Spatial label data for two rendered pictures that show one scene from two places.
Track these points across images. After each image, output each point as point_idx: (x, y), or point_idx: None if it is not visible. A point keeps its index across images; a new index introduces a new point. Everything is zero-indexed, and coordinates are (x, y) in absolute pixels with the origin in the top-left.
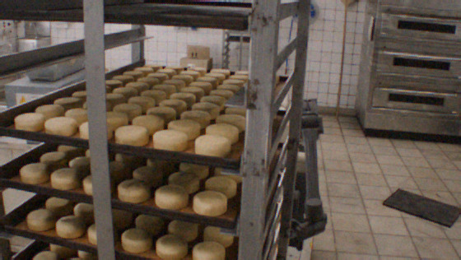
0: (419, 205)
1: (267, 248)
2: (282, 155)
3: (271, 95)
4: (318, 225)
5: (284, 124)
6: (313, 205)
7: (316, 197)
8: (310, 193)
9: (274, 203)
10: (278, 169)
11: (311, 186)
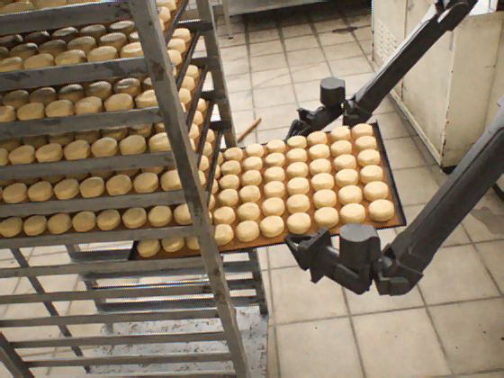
0: None
1: (42, 163)
2: (92, 68)
3: None
4: (343, 273)
5: (57, 16)
6: (339, 231)
7: (409, 239)
8: (409, 228)
9: (58, 120)
10: (54, 78)
11: (419, 217)
